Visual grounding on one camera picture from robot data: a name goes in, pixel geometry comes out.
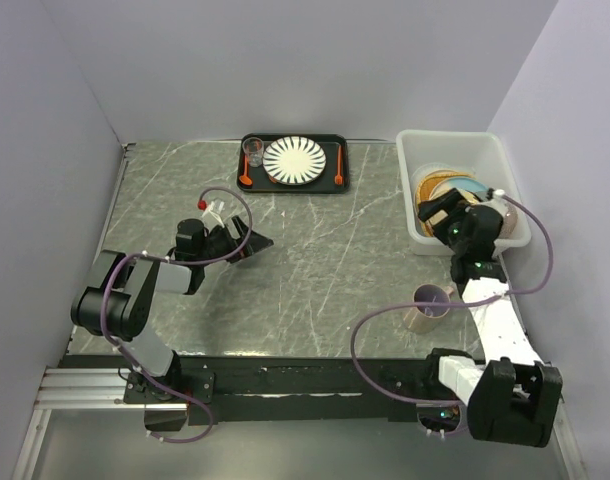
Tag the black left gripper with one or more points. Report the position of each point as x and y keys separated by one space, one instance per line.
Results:
x=256 y=243

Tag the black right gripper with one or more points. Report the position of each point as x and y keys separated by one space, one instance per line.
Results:
x=451 y=200

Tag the orange woven pattern plate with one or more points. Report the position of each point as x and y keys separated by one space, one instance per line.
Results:
x=430 y=181

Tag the blue grey plate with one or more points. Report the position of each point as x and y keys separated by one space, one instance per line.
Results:
x=463 y=183

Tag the dark metallic bowl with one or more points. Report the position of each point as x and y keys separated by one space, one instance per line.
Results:
x=510 y=221

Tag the tan bottom plate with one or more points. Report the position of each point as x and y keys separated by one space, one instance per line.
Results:
x=436 y=226

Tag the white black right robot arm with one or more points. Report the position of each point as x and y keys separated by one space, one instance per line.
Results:
x=513 y=397

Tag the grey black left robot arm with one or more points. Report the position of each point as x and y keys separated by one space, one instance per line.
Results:
x=117 y=297

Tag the white plastic bin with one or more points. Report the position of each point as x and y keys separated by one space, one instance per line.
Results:
x=481 y=153

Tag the black serving tray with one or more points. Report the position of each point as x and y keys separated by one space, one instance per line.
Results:
x=324 y=185

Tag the orange spoon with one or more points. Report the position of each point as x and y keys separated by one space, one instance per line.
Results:
x=244 y=178

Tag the striped white blue plate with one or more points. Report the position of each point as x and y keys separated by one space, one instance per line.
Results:
x=294 y=160

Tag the clear drinking glass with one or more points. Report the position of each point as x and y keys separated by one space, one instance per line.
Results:
x=253 y=148

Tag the orange fork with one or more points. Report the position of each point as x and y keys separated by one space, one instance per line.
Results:
x=339 y=178

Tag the pink beige mug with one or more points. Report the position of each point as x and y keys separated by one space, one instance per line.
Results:
x=433 y=299

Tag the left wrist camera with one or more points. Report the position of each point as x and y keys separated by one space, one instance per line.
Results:
x=212 y=213

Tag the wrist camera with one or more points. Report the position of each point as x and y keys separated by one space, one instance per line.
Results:
x=491 y=195
x=212 y=213

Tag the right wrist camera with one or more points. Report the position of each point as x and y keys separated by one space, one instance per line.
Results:
x=491 y=195

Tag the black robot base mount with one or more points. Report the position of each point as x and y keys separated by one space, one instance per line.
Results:
x=237 y=389

